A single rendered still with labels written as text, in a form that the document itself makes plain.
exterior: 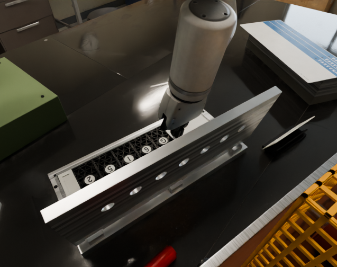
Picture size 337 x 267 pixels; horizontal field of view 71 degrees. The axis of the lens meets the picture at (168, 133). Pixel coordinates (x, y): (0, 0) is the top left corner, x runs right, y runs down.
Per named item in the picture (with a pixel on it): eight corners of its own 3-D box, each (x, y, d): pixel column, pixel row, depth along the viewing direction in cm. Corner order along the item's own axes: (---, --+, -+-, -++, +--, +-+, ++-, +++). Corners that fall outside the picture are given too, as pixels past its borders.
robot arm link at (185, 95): (197, 55, 48) (193, 67, 51) (161, 69, 45) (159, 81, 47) (224, 82, 45) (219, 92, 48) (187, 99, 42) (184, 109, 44)
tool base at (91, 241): (195, 108, 73) (196, 99, 70) (246, 151, 62) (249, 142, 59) (51, 179, 56) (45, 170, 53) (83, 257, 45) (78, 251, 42)
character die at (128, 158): (128, 144, 61) (128, 141, 60) (148, 171, 55) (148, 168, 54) (111, 152, 59) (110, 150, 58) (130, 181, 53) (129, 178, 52)
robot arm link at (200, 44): (182, 53, 48) (161, 80, 43) (197, -17, 37) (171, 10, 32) (220, 69, 47) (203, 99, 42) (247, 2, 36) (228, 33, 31)
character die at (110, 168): (111, 153, 59) (110, 150, 58) (130, 181, 53) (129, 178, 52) (92, 162, 57) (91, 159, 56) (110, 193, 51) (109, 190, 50)
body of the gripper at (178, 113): (198, 64, 50) (188, 99, 60) (157, 80, 46) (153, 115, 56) (220, 87, 47) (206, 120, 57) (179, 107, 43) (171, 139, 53)
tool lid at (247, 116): (275, 85, 46) (282, 91, 45) (239, 138, 61) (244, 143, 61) (39, 210, 29) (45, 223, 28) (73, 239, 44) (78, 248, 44)
